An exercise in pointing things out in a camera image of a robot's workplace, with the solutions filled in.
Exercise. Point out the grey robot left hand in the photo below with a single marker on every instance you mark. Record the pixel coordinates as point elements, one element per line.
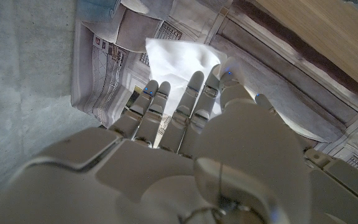
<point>343,183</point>

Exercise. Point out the blue grey leaning board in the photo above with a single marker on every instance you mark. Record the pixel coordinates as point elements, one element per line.
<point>95,9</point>

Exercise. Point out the printed sofa room backdrop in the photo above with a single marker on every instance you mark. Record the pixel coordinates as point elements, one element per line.
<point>110,77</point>

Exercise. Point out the white shipping label paper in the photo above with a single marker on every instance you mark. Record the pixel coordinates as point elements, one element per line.
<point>176,59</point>

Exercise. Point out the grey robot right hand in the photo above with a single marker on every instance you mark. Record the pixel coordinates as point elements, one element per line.
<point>135,174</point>

